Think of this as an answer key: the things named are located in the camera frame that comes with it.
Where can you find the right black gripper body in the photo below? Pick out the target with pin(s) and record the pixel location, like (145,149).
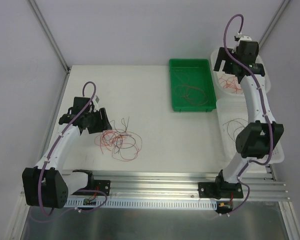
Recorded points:
(223,60)

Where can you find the green plastic tray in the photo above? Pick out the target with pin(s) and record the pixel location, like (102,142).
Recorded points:
(191,85)

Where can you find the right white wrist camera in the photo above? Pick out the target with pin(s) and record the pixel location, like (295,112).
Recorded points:
(241,37)

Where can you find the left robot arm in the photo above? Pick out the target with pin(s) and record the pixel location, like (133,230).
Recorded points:
(44,186)

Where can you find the right aluminium corner post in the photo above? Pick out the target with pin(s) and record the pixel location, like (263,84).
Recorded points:
(273,22)

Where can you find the aluminium rail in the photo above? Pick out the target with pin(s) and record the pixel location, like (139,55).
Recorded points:
(184,186)

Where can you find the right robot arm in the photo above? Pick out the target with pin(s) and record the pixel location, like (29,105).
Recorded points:
(256,142)

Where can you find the left aluminium corner post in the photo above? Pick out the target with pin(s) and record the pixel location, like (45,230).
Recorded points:
(47,32)

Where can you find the aluminium corner post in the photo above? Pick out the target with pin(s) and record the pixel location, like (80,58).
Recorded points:
(273,22)
(47,32)

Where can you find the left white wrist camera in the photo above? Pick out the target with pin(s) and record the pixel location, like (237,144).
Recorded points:
(95,104)

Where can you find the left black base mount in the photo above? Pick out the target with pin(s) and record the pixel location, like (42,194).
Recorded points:
(102,186)

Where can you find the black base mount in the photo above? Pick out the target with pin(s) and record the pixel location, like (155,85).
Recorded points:
(207,190)
(102,186)

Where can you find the white slotted cable duct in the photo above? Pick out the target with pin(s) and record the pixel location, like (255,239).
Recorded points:
(121,203)

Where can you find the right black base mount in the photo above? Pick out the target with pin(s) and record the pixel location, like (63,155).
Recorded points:
(207,190)

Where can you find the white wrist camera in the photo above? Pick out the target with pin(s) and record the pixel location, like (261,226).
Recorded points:
(241,37)
(95,104)

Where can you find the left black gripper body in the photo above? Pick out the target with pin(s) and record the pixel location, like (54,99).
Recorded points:
(100,120)

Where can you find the white perforated basket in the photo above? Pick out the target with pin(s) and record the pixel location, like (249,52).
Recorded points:
(233,118)

